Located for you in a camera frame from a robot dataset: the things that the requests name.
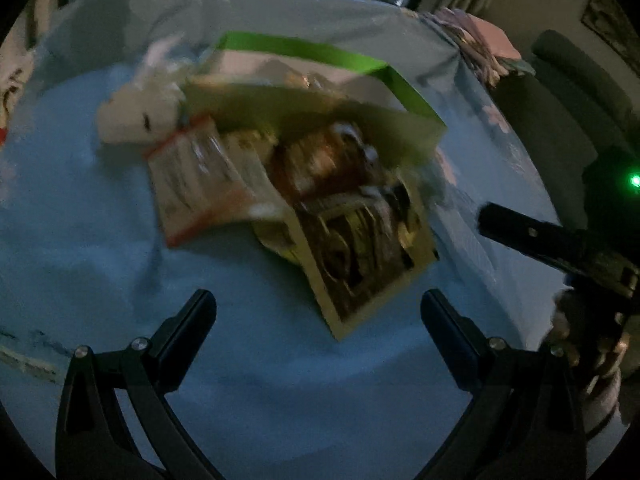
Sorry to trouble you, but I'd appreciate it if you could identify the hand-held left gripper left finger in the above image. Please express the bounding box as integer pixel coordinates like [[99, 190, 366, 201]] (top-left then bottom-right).
[[55, 289, 217, 480]]

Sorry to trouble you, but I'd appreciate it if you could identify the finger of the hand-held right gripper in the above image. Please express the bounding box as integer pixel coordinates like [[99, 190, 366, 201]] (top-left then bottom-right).
[[477, 202, 601, 273]]

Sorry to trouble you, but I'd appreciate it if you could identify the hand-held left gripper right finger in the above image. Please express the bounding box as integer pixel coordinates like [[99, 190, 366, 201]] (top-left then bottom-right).
[[421, 289, 586, 480]]

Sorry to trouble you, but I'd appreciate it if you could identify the yellow-edged dark snack packet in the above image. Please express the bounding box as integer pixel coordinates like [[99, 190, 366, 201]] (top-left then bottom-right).
[[290, 180, 440, 342]]

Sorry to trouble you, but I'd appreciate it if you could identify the red-edged white snack packet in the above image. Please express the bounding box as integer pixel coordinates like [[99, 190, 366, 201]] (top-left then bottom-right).
[[144, 115, 261, 248]]

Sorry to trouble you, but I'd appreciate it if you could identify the green cardboard box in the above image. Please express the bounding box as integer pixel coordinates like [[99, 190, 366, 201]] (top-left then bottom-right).
[[182, 32, 448, 171]]

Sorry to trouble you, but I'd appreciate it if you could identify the brown snack packet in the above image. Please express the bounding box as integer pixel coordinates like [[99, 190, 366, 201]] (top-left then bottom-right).
[[270, 125, 396, 201]]

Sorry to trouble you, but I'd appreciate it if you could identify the person's right hand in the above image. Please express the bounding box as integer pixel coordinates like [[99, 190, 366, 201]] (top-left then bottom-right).
[[550, 287, 626, 426]]

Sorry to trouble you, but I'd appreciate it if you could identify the dark armchair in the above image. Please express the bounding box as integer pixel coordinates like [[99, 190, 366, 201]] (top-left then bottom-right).
[[487, 30, 640, 241]]

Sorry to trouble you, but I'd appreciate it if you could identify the stack of folded cloths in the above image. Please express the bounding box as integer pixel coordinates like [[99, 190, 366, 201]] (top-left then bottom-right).
[[420, 7, 536, 88]]

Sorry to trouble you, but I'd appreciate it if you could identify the framed wall picture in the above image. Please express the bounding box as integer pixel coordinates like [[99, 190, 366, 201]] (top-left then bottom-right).
[[580, 0, 640, 68]]

